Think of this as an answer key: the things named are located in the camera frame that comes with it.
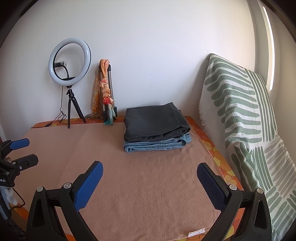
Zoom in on black pants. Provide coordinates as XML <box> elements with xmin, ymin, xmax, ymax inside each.
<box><xmin>124</xmin><ymin>102</ymin><xmax>191</xmax><ymax>143</ymax></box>

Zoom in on orange floral bed sheet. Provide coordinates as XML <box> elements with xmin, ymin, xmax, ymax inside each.
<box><xmin>9</xmin><ymin>115</ymin><xmax>246</xmax><ymax>241</ymax></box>

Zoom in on green striped pillow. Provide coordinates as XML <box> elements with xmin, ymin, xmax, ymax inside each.
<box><xmin>225</xmin><ymin>135</ymin><xmax>295</xmax><ymax>240</ymax></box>

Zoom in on orange floral scarf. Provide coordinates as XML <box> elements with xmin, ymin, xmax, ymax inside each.
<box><xmin>86</xmin><ymin>59</ymin><xmax>117</xmax><ymax>126</ymax></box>

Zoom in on folded blue jeans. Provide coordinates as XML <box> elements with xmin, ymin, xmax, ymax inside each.
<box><xmin>123</xmin><ymin>133</ymin><xmax>192</xmax><ymax>153</ymax></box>

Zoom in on green striped white cushion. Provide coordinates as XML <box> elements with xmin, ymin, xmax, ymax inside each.
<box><xmin>199</xmin><ymin>53</ymin><xmax>278</xmax><ymax>193</ymax></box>

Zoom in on black ring light tripod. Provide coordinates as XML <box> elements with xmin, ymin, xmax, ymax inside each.
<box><xmin>66</xmin><ymin>85</ymin><xmax>87</xmax><ymax>129</ymax></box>

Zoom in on white ring light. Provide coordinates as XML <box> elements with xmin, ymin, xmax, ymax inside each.
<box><xmin>48</xmin><ymin>38</ymin><xmax>91</xmax><ymax>86</ymax></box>

